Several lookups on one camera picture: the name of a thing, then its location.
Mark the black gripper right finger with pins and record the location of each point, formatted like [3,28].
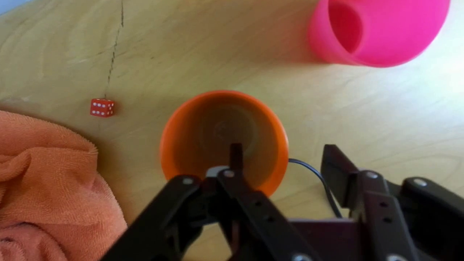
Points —
[386,212]

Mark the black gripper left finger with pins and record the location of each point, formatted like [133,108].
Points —
[233,212]

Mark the orange plastic cup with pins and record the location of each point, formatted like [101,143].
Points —
[179,145]

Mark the pink plastic cup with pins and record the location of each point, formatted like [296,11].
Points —
[396,34]

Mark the small red die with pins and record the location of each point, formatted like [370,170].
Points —
[102,108]

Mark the orange towel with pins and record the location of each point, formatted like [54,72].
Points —
[48,193]

